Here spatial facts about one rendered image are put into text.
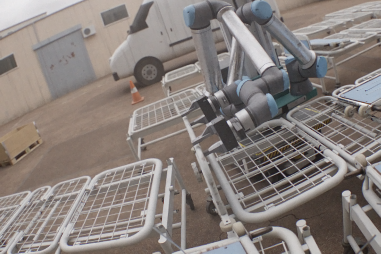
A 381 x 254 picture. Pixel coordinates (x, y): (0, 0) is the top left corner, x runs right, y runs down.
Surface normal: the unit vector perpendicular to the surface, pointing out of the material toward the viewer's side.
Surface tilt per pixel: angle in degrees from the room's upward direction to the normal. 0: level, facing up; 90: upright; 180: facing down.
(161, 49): 93
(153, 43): 89
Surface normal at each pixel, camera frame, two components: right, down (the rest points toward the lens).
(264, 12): 0.40, -0.01
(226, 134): 0.14, 0.21
